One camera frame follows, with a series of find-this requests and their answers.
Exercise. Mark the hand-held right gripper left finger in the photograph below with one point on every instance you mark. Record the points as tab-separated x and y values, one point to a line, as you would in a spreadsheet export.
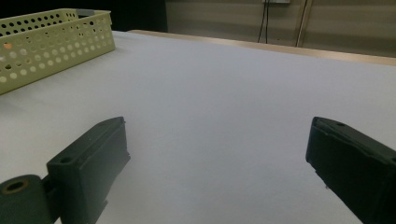
90	161

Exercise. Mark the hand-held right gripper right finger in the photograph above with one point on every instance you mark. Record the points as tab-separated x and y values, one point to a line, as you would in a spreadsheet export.
355	161

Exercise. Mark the pale green perforated plastic basket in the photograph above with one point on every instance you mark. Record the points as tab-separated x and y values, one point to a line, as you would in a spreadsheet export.
46	53

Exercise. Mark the white table mat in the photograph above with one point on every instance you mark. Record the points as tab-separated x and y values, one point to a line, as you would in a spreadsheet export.
218	99

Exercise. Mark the white wall socket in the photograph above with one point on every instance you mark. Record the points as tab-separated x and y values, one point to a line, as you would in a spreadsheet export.
276	1

